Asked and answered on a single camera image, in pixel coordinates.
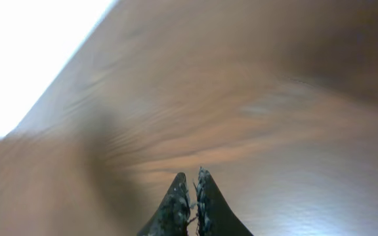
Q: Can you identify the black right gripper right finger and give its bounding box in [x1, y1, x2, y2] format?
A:
[195, 167, 253, 236]

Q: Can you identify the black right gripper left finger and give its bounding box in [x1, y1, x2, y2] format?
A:
[137, 172, 191, 236]

